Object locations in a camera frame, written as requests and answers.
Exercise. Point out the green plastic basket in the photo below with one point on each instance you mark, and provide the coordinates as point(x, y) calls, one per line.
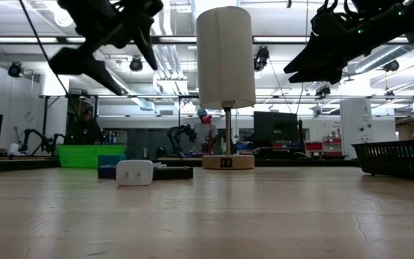
point(81, 156)

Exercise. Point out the black digital clock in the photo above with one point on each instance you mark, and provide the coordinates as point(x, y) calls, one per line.
point(173, 173)

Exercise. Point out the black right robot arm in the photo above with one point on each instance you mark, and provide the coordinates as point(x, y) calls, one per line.
point(408, 18)

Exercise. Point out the white cube wall charger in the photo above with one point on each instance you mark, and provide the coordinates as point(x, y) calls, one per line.
point(134, 172)

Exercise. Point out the white shade table lamp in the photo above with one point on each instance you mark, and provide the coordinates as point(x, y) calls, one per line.
point(225, 54)

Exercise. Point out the red storage bins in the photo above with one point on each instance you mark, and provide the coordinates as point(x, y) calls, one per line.
point(331, 145)

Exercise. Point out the black ceiling mounted camera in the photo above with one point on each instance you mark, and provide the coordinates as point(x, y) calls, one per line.
point(392, 65)
point(14, 70)
point(261, 57)
point(322, 90)
point(136, 64)

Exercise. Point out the black background robot arm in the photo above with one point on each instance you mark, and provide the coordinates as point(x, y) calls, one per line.
point(41, 140)
point(178, 138)

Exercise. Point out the red object on pole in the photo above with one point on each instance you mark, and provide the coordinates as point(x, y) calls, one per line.
point(207, 119)

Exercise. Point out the dark blue card box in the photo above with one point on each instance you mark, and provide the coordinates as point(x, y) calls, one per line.
point(106, 172)

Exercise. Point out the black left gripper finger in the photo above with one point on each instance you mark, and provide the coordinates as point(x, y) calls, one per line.
point(146, 32)
point(74, 61)

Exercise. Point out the person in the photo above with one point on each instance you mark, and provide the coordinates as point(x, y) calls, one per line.
point(85, 129)
point(203, 136)

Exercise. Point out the teal rectangular eraser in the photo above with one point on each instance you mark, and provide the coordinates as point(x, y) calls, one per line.
point(111, 160)

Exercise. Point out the white round object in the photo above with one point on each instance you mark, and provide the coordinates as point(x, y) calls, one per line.
point(13, 149)

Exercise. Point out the brown cardboard box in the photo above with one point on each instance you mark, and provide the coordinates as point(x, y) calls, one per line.
point(406, 130)

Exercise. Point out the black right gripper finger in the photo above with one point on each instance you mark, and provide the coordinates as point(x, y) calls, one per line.
point(322, 76)
point(318, 52)

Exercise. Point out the black plastic basket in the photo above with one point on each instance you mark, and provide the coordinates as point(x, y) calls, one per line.
point(397, 158)

